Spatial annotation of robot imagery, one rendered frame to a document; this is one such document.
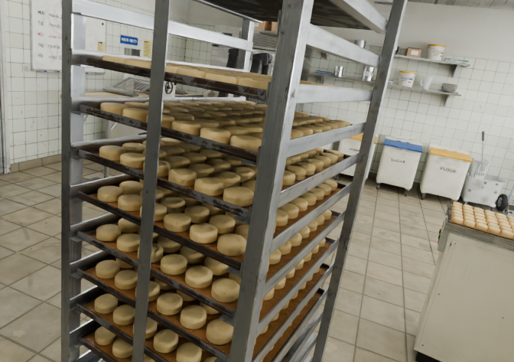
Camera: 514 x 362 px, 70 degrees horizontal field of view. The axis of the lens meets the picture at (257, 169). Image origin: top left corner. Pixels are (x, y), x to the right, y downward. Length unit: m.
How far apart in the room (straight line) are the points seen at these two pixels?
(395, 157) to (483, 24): 2.24
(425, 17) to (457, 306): 4.80
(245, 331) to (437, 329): 1.92
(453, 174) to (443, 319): 3.66
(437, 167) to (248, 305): 5.34
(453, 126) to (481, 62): 0.98
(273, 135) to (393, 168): 5.33
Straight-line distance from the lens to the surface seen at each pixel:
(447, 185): 5.91
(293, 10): 0.50
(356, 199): 1.13
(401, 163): 5.78
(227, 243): 0.63
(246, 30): 1.25
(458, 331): 2.46
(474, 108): 6.45
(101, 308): 0.95
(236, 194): 0.60
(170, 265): 0.74
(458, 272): 2.31
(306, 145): 0.68
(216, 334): 0.73
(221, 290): 0.68
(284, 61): 0.50
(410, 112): 6.35
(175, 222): 0.69
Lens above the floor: 1.53
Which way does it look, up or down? 15 degrees down
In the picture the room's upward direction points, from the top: 9 degrees clockwise
